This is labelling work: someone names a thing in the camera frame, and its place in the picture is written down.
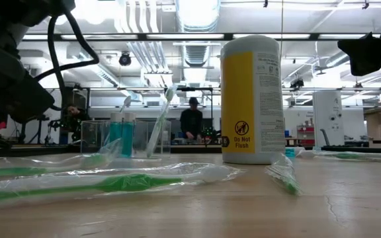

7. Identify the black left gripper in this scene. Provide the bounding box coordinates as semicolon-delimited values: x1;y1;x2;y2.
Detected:
0;34;56;124

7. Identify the clear acrylic organizer box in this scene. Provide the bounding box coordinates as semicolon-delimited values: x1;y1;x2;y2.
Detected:
80;119;172;159

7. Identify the person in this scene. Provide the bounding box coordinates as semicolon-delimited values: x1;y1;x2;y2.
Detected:
179;97;204;141
63;104;91;143

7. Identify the white pillar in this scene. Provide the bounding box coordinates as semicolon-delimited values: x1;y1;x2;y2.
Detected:
312;90;345;147

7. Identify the black ceiling spotlight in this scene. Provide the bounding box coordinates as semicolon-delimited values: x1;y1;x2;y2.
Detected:
118;51;132;67
289;77;306;92

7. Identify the red shelf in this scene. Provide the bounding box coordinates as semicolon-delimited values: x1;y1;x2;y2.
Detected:
296;124;316;146

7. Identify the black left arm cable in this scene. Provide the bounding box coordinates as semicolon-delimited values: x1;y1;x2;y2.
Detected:
33;8;101;112

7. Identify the black background frame rig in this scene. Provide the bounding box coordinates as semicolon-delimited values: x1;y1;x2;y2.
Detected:
163;86;214;110
56;86;91;145

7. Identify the black metal table frame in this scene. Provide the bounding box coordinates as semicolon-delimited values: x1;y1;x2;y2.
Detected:
0;144;381;161

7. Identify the black overhead frame bar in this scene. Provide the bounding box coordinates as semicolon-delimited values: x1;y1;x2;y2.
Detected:
21;32;381;42

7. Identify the silver ventilation duct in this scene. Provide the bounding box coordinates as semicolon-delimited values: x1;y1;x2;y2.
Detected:
175;0;222;69

